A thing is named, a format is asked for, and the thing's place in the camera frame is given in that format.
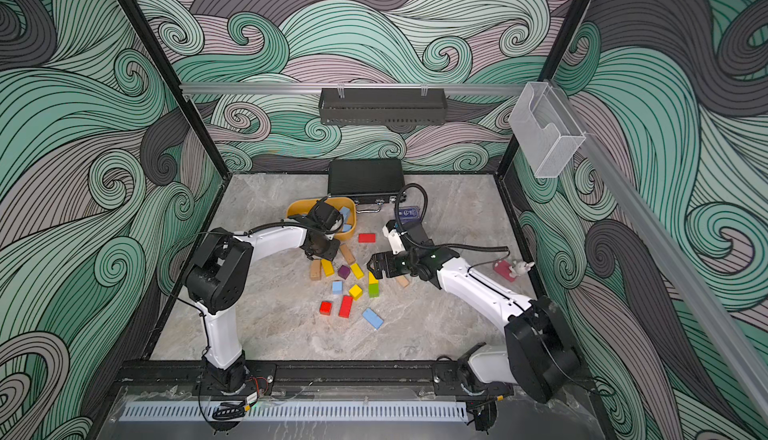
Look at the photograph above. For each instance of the natural wood block right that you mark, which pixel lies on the natural wood block right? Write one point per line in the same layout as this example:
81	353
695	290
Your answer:
402	281

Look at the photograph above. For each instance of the purple cube centre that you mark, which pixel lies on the purple cube centre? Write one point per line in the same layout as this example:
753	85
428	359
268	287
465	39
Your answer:
344	271

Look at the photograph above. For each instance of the aluminium rail back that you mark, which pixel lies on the aluminium rail back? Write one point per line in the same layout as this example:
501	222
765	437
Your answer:
275	88

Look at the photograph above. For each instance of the red flat block top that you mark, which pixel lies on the red flat block top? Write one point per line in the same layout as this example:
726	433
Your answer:
366	238

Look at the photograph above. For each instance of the red long block bottom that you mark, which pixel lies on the red long block bottom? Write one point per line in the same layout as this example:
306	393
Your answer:
346	306

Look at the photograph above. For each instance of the blue card deck box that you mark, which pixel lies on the blue card deck box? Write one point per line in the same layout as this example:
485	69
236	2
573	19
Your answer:
409	214

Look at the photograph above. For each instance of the yellow long block left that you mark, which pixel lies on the yellow long block left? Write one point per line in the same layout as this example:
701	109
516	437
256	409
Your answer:
327	268

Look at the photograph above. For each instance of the yellow cube lower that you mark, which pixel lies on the yellow cube lower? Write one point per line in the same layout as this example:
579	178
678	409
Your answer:
356	292

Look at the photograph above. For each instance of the natural wood block left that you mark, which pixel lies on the natural wood block left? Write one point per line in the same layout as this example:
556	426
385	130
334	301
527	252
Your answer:
316	270

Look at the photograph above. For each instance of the white slotted cable duct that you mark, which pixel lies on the white slotted cable duct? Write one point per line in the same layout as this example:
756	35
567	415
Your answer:
304	411

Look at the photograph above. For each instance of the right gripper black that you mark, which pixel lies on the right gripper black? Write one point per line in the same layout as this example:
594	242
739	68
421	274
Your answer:
389	257

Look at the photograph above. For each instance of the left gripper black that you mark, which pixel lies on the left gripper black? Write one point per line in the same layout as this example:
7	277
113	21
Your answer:
332	253

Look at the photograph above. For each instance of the yellow block centre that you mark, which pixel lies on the yellow block centre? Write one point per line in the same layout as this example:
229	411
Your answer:
357	271

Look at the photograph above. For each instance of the pink and white toy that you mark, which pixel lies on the pink and white toy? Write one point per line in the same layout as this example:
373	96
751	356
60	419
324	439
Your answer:
512	271

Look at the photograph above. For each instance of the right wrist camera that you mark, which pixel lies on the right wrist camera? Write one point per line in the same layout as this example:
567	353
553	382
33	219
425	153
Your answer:
393	234

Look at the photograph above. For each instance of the light blue block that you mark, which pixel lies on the light blue block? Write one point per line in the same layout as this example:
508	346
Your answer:
372	318

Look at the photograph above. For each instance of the natural wood block upper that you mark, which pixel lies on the natural wood block upper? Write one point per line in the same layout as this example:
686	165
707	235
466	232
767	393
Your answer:
347	254

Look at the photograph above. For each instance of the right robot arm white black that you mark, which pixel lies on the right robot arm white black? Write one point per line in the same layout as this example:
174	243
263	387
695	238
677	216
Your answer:
539	354

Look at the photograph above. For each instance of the green cube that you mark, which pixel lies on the green cube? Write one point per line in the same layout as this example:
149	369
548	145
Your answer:
374	290

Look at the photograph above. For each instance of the aluminium rail right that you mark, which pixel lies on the aluminium rail right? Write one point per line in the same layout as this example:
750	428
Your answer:
738	353

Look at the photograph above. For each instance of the clear acrylic wall holder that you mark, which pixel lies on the clear acrylic wall holder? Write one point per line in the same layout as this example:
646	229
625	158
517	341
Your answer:
545	125

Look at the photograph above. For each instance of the black wall shelf tray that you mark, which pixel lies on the black wall shelf tray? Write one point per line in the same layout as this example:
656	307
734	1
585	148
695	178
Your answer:
396	107

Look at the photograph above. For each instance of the red cube bottom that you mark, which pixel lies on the red cube bottom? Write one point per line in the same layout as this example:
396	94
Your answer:
326	308

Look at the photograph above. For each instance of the black ribbed case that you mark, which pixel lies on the black ribbed case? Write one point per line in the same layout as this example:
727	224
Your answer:
366	181

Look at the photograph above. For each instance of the yellow plastic bin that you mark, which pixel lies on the yellow plastic bin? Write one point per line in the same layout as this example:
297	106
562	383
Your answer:
343	204

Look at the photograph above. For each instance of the aluminium rail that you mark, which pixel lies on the aluminium rail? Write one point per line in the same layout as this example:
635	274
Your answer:
738	353
275	88

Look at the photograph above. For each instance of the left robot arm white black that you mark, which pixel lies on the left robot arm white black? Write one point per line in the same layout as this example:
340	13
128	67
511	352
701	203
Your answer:
219	271

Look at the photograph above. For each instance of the natural wood block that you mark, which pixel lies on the natural wood block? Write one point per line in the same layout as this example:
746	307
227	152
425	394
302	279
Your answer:
347	254
402	281
316	270

